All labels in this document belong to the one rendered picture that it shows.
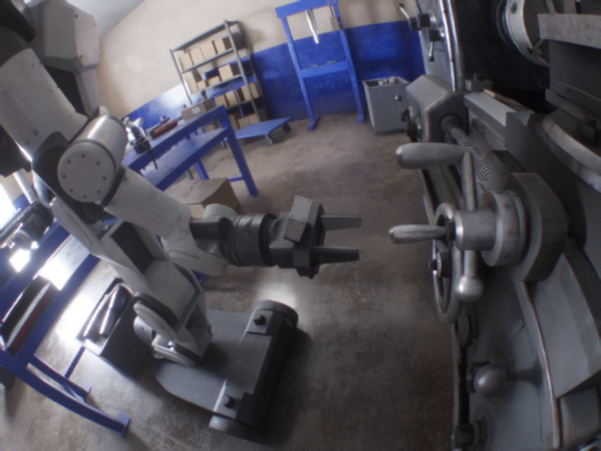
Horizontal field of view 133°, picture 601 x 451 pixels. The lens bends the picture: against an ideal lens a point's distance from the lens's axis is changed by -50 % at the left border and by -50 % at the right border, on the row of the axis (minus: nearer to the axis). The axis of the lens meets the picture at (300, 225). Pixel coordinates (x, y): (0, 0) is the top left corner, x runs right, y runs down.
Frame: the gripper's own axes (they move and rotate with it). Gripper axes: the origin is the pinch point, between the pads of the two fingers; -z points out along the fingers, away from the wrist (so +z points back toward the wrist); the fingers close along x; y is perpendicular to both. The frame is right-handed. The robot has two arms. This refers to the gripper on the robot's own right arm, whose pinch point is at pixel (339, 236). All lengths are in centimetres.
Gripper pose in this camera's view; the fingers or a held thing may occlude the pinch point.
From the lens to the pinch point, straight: 38.0
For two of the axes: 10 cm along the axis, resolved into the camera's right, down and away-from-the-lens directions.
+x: 2.0, -7.3, 6.5
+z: -9.4, 0.6, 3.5
